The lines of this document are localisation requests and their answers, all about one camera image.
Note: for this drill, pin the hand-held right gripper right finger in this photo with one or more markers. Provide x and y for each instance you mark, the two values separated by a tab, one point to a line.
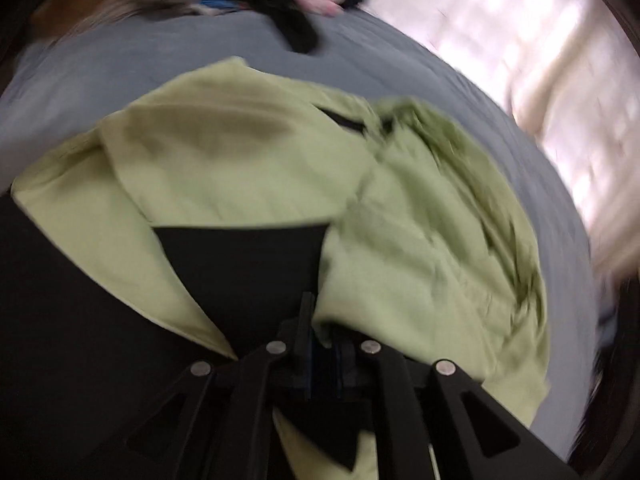
336	365

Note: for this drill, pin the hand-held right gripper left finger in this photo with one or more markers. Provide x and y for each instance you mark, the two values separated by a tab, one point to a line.
309	360

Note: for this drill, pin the white leaf-print curtain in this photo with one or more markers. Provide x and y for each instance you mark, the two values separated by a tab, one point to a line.
500	50

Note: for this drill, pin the green and black hooded jacket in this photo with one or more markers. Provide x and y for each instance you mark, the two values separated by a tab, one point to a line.
240	160

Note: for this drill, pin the grey-blue bed blanket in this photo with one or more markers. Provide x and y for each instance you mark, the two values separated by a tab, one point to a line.
150	60

